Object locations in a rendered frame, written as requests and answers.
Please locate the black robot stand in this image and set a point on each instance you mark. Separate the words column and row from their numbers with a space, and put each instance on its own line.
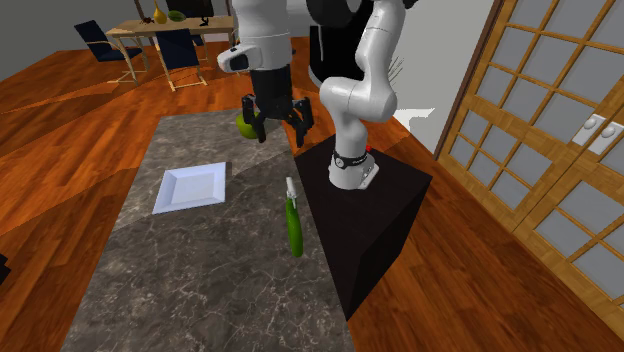
column 360, row 224

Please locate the white square plate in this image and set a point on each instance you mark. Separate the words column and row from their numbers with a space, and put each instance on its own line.
column 192, row 187

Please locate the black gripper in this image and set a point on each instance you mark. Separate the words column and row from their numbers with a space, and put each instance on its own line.
column 273, row 92

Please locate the navy blue cantilever chair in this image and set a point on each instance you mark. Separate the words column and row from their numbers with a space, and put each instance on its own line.
column 97, row 46
column 176, row 48

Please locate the green spray bottle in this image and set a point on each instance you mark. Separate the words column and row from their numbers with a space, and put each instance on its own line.
column 295, row 229

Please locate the wooden dining table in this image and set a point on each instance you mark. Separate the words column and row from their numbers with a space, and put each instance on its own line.
column 146, row 28

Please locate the wooden lattice sliding door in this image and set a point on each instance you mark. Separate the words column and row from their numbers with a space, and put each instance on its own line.
column 546, row 122

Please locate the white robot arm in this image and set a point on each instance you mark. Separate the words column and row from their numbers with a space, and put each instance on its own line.
column 356, row 97

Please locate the green apple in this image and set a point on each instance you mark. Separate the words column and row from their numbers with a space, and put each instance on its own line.
column 246, row 128

